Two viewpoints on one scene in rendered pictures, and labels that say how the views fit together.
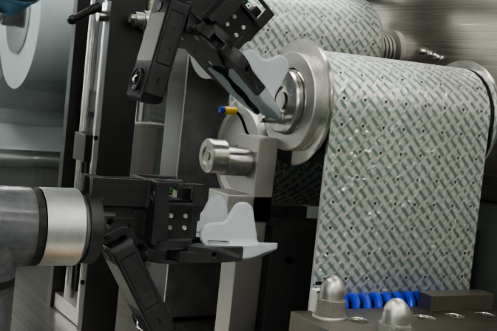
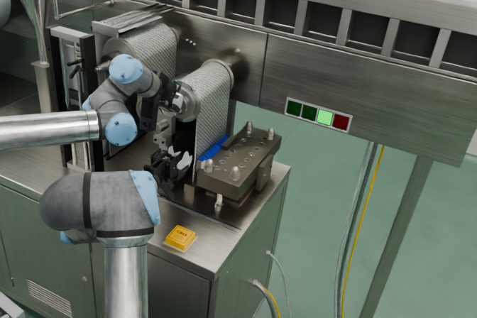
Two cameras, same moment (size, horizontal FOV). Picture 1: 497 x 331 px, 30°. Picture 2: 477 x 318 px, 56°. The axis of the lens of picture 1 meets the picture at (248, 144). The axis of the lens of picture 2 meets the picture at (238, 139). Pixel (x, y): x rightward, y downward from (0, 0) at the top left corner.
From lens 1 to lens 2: 90 cm
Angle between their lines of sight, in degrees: 45
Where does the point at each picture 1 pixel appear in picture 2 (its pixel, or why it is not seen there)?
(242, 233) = (187, 160)
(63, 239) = not seen: hidden behind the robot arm
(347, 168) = (201, 120)
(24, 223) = not seen: hidden behind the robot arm
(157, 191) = (170, 165)
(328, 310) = (210, 170)
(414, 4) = (180, 20)
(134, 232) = (162, 176)
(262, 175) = (172, 127)
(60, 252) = not seen: hidden behind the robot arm
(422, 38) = (186, 34)
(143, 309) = (168, 195)
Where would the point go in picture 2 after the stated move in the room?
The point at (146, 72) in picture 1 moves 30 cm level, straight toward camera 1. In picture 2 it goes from (150, 123) to (214, 172)
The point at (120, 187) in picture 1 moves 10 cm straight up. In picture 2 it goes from (159, 167) to (159, 139)
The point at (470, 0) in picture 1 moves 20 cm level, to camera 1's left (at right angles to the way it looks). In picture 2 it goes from (208, 25) to (160, 30)
